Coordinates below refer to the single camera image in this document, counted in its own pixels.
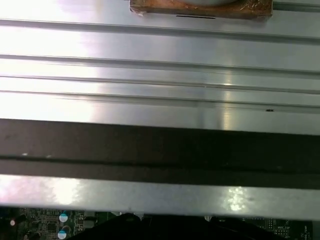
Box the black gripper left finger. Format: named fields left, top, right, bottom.
left=68, top=212, right=150, bottom=240

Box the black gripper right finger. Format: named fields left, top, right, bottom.
left=149, top=216, right=262, bottom=240

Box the blue-topped capacitor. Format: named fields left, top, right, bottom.
left=57, top=211, right=70, bottom=224
left=56, top=226, right=73, bottom=240

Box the green motherboard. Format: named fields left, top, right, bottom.
left=0, top=206, right=320, bottom=240

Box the black PC case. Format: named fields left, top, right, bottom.
left=0, top=117, right=320, bottom=223

